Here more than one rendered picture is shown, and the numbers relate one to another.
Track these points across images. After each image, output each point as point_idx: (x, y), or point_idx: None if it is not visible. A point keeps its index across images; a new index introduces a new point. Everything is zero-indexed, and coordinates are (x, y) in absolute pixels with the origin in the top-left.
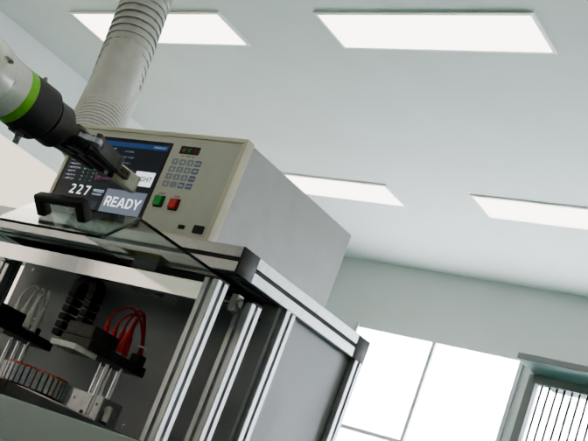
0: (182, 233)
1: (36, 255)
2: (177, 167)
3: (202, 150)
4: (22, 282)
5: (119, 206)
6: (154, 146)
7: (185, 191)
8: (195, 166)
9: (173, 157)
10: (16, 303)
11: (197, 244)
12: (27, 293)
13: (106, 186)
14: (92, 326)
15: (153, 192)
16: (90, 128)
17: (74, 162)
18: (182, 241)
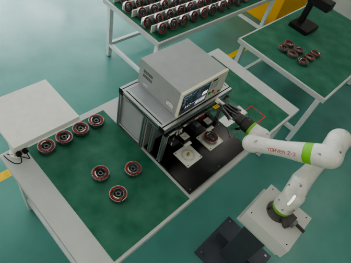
0: (214, 93)
1: (186, 124)
2: (212, 84)
3: (218, 78)
4: (148, 124)
5: (199, 100)
6: (206, 85)
7: (214, 87)
8: (217, 81)
9: (211, 83)
10: (149, 128)
11: (223, 94)
12: (151, 124)
13: (195, 100)
14: (212, 122)
15: (207, 92)
16: (187, 94)
17: (184, 103)
18: (220, 96)
